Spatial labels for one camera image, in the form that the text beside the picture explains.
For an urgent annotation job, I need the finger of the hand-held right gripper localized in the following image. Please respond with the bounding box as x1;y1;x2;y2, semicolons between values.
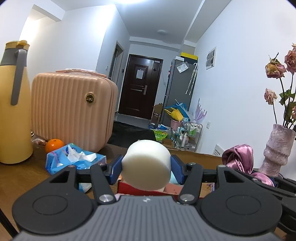
236;170;296;202
274;174;296;190

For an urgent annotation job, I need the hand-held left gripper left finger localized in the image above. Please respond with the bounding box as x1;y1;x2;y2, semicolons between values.
48;155;124;205

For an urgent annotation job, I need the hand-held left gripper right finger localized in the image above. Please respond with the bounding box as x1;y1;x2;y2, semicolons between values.
170;155;255;206

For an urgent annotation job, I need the orange-edged cardboard box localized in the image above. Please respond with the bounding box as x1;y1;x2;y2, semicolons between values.
117;179;216;202

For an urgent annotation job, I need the white round sponge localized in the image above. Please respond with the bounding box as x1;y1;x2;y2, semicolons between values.
121;139;172;191

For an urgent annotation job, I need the purple satin scrunchie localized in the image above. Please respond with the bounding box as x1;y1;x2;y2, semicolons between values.
221;144;275;187

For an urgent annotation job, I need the blue soft tissue pack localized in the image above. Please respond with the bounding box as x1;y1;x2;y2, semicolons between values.
45;143;107;193

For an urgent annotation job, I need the black fabric bag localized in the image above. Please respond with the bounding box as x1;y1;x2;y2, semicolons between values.
107;121;158;149

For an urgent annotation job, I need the pink textured vase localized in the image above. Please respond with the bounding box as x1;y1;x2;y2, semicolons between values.
258;123;296;178

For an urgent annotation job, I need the green yellow bag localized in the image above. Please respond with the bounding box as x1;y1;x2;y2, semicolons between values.
153;129;169;141

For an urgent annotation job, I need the pink plastic pot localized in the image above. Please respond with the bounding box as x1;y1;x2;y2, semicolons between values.
171;118;182;131

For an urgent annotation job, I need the white leaning board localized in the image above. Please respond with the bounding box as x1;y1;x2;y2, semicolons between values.
212;144;226;157

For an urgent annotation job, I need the yellow plastic object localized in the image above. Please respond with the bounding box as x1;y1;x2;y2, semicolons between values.
165;109;183;121

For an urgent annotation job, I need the brown cardboard box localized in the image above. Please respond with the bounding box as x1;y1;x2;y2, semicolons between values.
151;103;163;123

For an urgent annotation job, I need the blue flat board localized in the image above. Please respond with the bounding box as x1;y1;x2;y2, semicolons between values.
165;102;190;121

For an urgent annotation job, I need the orange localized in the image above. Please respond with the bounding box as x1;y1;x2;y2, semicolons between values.
45;138;65;154

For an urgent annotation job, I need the pink ribbed suitcase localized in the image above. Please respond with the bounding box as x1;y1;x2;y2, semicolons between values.
31;72;119;153

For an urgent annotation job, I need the dark brown entrance door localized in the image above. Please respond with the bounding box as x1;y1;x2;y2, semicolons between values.
118;54;163;120

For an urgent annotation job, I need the grey refrigerator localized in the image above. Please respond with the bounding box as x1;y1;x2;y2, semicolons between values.
162;56;198;127

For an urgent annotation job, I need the white folded umbrella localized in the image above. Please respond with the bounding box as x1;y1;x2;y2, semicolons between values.
185;62;199;95

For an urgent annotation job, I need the pink folded cloth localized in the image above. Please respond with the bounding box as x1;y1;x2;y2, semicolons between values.
55;68;109;78

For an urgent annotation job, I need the grey interior door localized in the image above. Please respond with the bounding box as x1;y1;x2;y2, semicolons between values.
109;41;124;86

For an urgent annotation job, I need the yellow and black box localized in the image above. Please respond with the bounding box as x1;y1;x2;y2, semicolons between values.
180;52;199;61

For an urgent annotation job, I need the yellow thermos jug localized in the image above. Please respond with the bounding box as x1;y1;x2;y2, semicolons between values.
0;40;33;164

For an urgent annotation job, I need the bunch of dried roses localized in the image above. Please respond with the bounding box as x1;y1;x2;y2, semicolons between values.
264;43;296;130

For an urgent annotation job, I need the wire rack trolley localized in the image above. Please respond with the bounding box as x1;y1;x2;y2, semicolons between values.
173;122;203;151

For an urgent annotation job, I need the purple wing wall decoration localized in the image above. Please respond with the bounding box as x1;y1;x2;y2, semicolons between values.
194;98;208;124

